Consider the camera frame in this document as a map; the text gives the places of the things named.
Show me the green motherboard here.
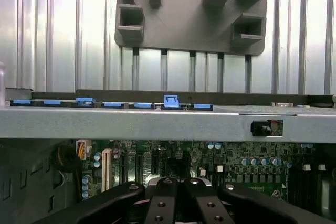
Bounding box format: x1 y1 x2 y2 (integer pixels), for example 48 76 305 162
76 140 336 224

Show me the white expansion slot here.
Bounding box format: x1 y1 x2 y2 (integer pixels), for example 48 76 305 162
101 148 112 193

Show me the black expansion slot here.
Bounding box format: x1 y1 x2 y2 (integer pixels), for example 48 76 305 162
119 152 128 183
135 152 144 183

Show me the grey parts rack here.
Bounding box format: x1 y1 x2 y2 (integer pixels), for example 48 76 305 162
114 0 278 56

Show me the white connector with yellow wires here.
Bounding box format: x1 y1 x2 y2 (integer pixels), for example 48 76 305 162
76 140 91 162

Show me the open grey PC case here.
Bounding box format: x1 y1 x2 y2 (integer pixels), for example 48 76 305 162
0 61 336 224

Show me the black sleeved cable bundle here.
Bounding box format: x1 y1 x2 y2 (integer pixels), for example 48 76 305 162
49 144 81 175

